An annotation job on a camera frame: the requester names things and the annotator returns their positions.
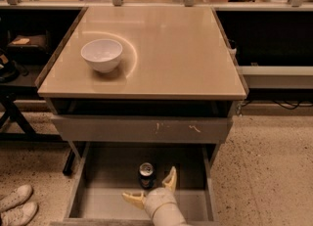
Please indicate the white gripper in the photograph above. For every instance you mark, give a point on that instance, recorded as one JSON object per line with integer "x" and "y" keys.
{"x": 158, "y": 197}

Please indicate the blue pepsi can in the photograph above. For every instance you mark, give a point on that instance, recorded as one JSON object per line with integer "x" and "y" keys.
{"x": 146, "y": 175}

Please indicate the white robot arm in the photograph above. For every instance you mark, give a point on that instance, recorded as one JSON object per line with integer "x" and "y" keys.
{"x": 171, "y": 219}

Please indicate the open middle drawer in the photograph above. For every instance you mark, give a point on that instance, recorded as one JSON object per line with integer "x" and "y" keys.
{"x": 108, "y": 170}

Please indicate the closed top drawer front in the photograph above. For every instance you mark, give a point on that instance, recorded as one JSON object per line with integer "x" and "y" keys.
{"x": 142, "y": 129}

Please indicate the beige top drawer cabinet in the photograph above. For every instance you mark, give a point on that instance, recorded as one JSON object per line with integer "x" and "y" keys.
{"x": 175, "y": 62}

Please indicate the lower white sneaker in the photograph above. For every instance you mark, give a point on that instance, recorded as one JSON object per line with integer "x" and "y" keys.
{"x": 20, "y": 215}

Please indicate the white ceramic bowl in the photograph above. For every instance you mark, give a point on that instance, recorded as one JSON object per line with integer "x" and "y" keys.
{"x": 102, "y": 55}

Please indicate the black stand legs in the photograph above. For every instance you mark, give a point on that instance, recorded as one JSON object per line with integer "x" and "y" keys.
{"x": 29, "y": 134}

